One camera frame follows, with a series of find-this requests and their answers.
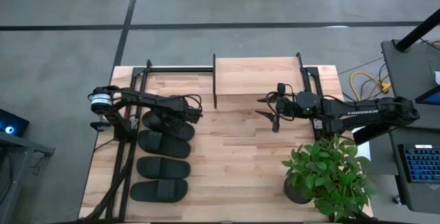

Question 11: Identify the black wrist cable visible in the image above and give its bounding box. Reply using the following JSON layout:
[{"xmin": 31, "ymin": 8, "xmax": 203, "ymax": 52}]
[
  {"xmin": 178, "ymin": 93, "xmax": 204, "ymax": 113},
  {"xmin": 264, "ymin": 82, "xmax": 296, "ymax": 122}
]

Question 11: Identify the black device with blue light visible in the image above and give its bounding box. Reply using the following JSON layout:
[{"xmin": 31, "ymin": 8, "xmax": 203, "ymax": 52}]
[{"xmin": 0, "ymin": 109, "xmax": 30, "ymax": 138}]

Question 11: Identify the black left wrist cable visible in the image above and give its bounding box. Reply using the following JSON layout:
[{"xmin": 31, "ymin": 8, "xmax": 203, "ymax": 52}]
[{"xmin": 178, "ymin": 93, "xmax": 204, "ymax": 113}]

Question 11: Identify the wooden shelf with black frame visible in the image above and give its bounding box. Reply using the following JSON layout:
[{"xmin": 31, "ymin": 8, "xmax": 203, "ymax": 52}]
[{"xmin": 212, "ymin": 52, "xmax": 309, "ymax": 110}]

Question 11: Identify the tablet with blue screen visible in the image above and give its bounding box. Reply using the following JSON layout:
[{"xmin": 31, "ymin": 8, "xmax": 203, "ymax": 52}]
[{"xmin": 415, "ymin": 85, "xmax": 440, "ymax": 106}]

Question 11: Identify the white sheet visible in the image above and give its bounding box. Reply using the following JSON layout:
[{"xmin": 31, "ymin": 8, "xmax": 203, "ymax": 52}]
[{"xmin": 352, "ymin": 126, "xmax": 372, "ymax": 161}]

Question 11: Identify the black pole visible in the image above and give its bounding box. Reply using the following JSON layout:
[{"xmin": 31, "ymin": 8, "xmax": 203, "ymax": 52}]
[{"xmin": 394, "ymin": 8, "xmax": 440, "ymax": 53}]

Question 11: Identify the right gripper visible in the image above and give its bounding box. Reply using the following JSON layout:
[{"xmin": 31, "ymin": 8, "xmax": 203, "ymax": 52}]
[{"xmin": 254, "ymin": 91, "xmax": 300, "ymax": 133}]

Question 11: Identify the grey metal cart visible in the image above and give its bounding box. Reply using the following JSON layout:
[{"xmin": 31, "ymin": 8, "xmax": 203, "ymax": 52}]
[{"xmin": 0, "ymin": 131, "xmax": 56, "ymax": 224}]

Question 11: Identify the green leafy plant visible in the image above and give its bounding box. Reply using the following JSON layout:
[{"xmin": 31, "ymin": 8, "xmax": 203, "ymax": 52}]
[{"xmin": 280, "ymin": 133, "xmax": 379, "ymax": 222}]

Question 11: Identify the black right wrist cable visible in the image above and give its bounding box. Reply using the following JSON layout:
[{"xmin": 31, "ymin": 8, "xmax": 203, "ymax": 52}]
[{"xmin": 264, "ymin": 82, "xmax": 296, "ymax": 122}]

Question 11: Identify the grey desk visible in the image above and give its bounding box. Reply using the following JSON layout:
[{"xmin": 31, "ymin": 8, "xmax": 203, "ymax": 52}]
[{"xmin": 380, "ymin": 38, "xmax": 440, "ymax": 214}]

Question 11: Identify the yellow cable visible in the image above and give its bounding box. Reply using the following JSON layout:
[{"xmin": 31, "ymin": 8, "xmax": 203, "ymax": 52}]
[{"xmin": 349, "ymin": 71, "xmax": 392, "ymax": 102}]

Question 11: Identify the black plant pot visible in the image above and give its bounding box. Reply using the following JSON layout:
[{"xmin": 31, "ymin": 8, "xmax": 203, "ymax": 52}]
[{"xmin": 283, "ymin": 175, "xmax": 314, "ymax": 205}]

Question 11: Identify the black rubber slide sandal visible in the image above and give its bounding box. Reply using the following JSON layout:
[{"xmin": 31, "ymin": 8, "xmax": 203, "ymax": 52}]
[
  {"xmin": 137, "ymin": 129, "xmax": 192, "ymax": 159},
  {"xmin": 136, "ymin": 155, "xmax": 192, "ymax": 180},
  {"xmin": 129, "ymin": 178, "xmax": 189, "ymax": 203},
  {"xmin": 141, "ymin": 109, "xmax": 196, "ymax": 142}
]

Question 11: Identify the blue backlit keyboard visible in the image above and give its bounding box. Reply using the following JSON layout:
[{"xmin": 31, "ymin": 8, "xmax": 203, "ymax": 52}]
[{"xmin": 398, "ymin": 144, "xmax": 440, "ymax": 183}]

